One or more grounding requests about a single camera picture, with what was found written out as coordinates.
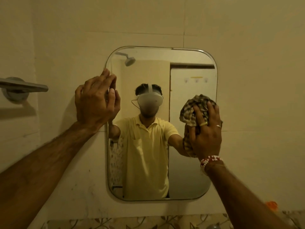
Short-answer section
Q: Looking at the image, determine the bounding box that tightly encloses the rounded wall mirror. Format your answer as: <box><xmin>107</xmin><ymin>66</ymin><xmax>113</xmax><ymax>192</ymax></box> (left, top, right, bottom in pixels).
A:
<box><xmin>105</xmin><ymin>46</ymin><xmax>218</xmax><ymax>202</ymax></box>

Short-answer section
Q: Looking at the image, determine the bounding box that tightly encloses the person's left forearm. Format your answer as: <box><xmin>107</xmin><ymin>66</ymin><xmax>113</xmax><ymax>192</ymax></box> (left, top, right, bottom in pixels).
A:
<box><xmin>0</xmin><ymin>121</ymin><xmax>106</xmax><ymax>229</ymax></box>

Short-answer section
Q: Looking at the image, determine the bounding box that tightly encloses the person's right hand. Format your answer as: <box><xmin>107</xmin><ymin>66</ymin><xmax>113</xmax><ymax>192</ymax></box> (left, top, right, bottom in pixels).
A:
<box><xmin>189</xmin><ymin>101</ymin><xmax>223</xmax><ymax>163</ymax></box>

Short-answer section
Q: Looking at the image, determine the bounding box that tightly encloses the metal towel bar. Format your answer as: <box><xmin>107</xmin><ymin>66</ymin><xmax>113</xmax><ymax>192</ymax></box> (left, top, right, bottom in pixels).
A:
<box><xmin>0</xmin><ymin>77</ymin><xmax>49</xmax><ymax>104</ymax></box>

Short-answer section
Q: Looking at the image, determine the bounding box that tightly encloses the checked cleaning cloth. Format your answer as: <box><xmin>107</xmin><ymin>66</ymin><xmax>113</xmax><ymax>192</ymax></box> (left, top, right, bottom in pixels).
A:
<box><xmin>179</xmin><ymin>94</ymin><xmax>223</xmax><ymax>158</ymax></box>

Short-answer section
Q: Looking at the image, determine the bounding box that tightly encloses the person's left hand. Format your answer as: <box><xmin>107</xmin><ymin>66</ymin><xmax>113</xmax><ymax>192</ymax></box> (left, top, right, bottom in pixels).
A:
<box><xmin>75</xmin><ymin>68</ymin><xmax>121</xmax><ymax>132</ymax></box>

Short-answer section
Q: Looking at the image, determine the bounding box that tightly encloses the person's right forearm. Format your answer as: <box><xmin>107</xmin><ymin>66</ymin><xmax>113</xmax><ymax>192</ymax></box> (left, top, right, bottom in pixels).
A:
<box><xmin>204</xmin><ymin>161</ymin><xmax>294</xmax><ymax>229</ymax></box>

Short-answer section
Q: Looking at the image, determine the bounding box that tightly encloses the small orange object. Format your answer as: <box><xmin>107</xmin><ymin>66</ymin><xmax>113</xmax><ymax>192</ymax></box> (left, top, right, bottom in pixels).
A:
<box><xmin>265</xmin><ymin>201</ymin><xmax>279</xmax><ymax>212</ymax></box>

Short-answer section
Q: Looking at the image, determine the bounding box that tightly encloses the red white bead bracelet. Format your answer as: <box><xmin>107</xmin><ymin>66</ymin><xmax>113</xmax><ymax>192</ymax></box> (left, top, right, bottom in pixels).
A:
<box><xmin>200</xmin><ymin>155</ymin><xmax>224</xmax><ymax>169</ymax></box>

